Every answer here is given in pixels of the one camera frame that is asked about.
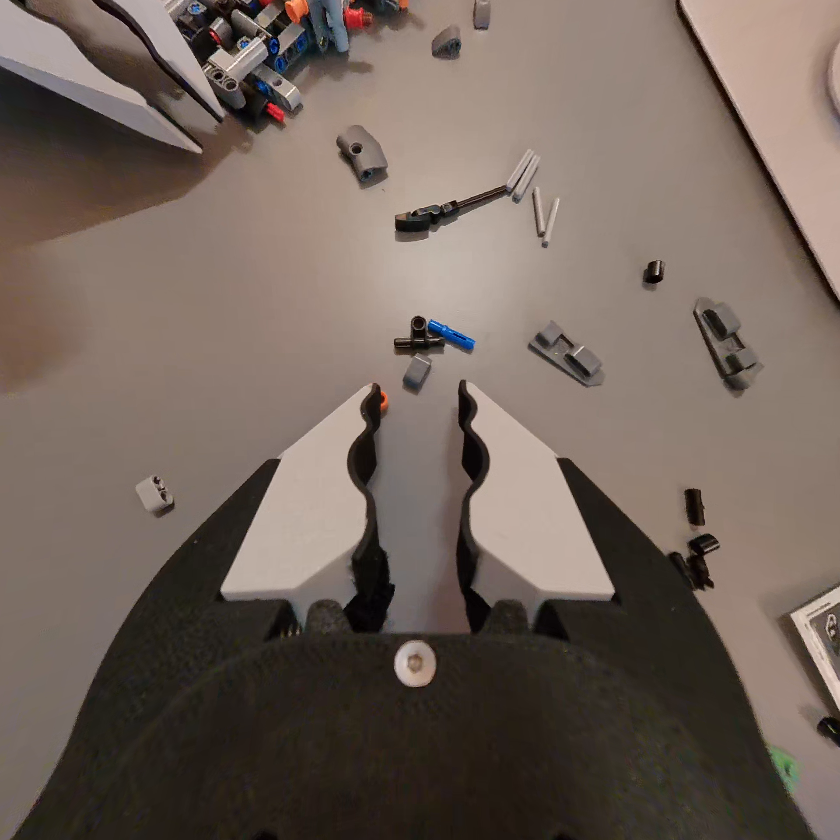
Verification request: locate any dark grey lego connector block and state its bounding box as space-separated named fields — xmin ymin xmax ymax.
xmin=336 ymin=124 xmax=389 ymax=187

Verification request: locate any grey two-hole lego brick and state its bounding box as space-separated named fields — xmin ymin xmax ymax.
xmin=135 ymin=474 xmax=176 ymax=515

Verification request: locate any lego sticker sheet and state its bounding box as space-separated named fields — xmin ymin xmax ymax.
xmin=789 ymin=580 xmax=840 ymax=714

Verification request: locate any partly built lego model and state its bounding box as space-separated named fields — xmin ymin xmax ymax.
xmin=172 ymin=0 xmax=409 ymax=130

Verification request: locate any blue lego pin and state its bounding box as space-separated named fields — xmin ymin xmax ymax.
xmin=427 ymin=319 xmax=476 ymax=352

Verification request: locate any green lego piece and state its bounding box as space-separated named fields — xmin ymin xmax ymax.
xmin=766 ymin=743 xmax=803 ymax=793

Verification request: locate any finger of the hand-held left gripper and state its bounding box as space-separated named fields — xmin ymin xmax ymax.
xmin=92 ymin=0 xmax=226 ymax=123
xmin=0 ymin=0 xmax=203 ymax=155

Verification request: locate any dark grey lego panel piece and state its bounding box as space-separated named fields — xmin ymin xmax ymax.
xmin=693 ymin=297 xmax=765 ymax=392
xmin=528 ymin=320 xmax=605 ymax=389

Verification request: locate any black lego lever with axle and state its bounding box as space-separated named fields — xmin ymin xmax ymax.
xmin=394 ymin=185 xmax=510 ymax=232

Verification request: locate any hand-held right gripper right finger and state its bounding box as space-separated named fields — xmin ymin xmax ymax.
xmin=456 ymin=379 xmax=616 ymax=632

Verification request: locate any black lego cross connector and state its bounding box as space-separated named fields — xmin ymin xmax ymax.
xmin=394 ymin=315 xmax=446 ymax=353

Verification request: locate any white lamp stand base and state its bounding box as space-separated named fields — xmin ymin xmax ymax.
xmin=676 ymin=0 xmax=840 ymax=304

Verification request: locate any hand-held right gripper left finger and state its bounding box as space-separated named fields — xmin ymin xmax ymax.
xmin=220 ymin=382 xmax=396 ymax=632

